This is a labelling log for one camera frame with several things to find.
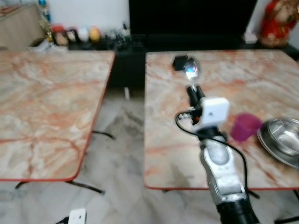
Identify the blue hanging ornament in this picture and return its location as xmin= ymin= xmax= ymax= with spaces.
xmin=39 ymin=0 xmax=50 ymax=19

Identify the yellow egg ornament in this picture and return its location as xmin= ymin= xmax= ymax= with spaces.
xmin=89 ymin=26 xmax=101 ymax=42

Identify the white egg ornament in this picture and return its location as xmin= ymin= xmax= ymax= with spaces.
xmin=77 ymin=27 xmax=90 ymax=43

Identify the small black box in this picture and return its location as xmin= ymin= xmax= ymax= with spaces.
xmin=172 ymin=55 xmax=187 ymax=72

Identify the shiny steel spoon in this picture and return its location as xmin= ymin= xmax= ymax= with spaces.
xmin=183 ymin=56 xmax=203 ymax=93

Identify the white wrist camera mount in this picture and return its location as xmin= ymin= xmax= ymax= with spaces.
xmin=68 ymin=208 xmax=87 ymax=224
xmin=193 ymin=97 xmax=231 ymax=128

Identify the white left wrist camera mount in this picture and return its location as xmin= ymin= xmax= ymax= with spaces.
xmin=68 ymin=208 xmax=87 ymax=224

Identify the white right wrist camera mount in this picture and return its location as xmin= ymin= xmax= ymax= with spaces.
xmin=193 ymin=97 xmax=231 ymax=128

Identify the small dark figurine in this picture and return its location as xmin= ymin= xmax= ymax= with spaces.
xmin=68 ymin=29 xmax=78 ymax=44

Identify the gold leafy ornament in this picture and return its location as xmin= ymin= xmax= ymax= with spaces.
xmin=39 ymin=15 xmax=55 ymax=42

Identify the stainless steel bowl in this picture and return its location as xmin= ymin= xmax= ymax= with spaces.
xmin=257 ymin=118 xmax=299 ymax=169

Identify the purple plastic cup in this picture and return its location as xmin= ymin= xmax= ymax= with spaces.
xmin=230 ymin=112 xmax=263 ymax=143

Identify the white paper stack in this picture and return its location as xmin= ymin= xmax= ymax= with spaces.
xmin=34 ymin=39 xmax=57 ymax=52

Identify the black television screen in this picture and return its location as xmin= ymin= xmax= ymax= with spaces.
xmin=128 ymin=0 xmax=258 ymax=38

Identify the red and gold statue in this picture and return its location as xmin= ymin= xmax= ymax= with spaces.
xmin=259 ymin=0 xmax=299 ymax=48

